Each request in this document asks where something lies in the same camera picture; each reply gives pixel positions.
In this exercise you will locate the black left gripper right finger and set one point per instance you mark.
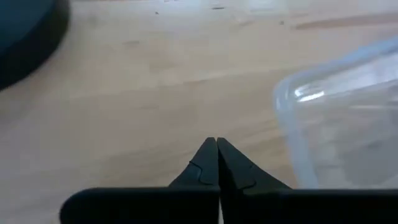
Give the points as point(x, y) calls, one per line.
point(280, 208)

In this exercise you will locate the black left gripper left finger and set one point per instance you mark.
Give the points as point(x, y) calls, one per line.
point(155, 205)

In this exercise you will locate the clear plastic container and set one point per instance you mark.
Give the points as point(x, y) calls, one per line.
point(342, 124)

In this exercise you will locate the white globe lamp black stand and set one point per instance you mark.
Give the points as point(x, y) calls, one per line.
point(25, 31)

